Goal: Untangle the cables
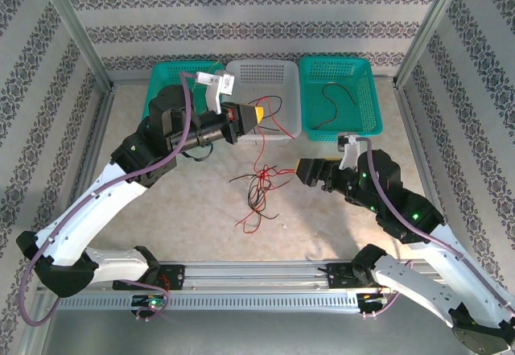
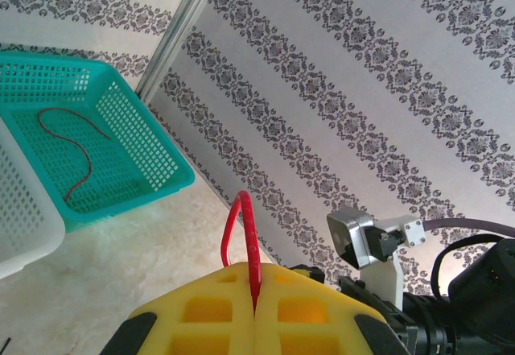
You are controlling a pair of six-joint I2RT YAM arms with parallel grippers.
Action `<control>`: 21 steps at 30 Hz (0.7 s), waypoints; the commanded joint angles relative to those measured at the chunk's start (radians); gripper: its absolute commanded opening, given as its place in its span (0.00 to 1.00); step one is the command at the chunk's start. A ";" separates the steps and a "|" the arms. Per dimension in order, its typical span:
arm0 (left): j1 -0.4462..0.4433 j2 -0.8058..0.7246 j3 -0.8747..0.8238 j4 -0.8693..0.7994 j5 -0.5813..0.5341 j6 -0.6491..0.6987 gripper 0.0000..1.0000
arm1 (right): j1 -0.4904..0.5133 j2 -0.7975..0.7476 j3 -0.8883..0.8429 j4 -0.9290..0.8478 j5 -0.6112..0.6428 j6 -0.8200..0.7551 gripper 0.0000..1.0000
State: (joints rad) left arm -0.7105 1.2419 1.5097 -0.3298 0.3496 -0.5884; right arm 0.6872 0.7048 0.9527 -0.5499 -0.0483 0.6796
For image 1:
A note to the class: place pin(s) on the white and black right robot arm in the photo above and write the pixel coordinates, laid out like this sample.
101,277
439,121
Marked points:
422,286

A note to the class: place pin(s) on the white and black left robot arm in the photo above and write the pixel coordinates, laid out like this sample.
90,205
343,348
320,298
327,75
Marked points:
100,210

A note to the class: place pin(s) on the white plastic mesh basket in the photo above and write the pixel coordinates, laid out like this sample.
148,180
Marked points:
249,77

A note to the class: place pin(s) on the teal plastic mesh basket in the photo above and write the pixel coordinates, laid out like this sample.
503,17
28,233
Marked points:
169,74
362,89

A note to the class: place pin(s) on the small controller circuit board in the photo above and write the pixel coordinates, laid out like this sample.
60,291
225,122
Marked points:
152,302
370,298

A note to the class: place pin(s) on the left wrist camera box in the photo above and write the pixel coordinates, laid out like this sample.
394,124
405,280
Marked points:
227,83

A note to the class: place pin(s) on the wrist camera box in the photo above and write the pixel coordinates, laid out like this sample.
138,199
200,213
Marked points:
348,141
227,83

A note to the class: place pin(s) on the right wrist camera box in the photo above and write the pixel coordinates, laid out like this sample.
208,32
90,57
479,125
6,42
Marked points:
348,141

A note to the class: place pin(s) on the aluminium table edge rail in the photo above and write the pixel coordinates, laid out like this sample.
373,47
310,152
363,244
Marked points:
422,149
98,129
128,81

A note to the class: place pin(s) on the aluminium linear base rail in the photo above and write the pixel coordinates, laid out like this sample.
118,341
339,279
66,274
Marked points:
257,274

